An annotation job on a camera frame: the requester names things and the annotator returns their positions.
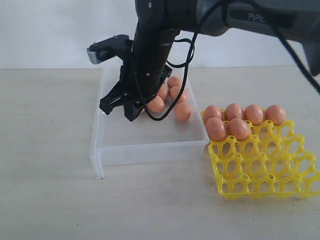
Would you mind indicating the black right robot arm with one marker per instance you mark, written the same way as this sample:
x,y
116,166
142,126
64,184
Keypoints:
x,y
296,23

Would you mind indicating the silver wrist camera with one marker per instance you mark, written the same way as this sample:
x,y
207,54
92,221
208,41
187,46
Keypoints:
x,y
96,53

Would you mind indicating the clear plastic storage box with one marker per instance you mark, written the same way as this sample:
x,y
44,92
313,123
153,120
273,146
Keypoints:
x,y
117,141

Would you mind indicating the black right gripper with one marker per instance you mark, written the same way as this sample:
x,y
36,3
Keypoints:
x,y
134,85

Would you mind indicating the brown egg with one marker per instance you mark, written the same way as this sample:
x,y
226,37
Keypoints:
x,y
182,112
174,81
276,114
212,111
163,92
232,111
239,129
157,105
174,92
216,129
254,114

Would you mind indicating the yellow plastic egg tray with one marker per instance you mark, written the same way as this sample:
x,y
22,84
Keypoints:
x,y
271,162

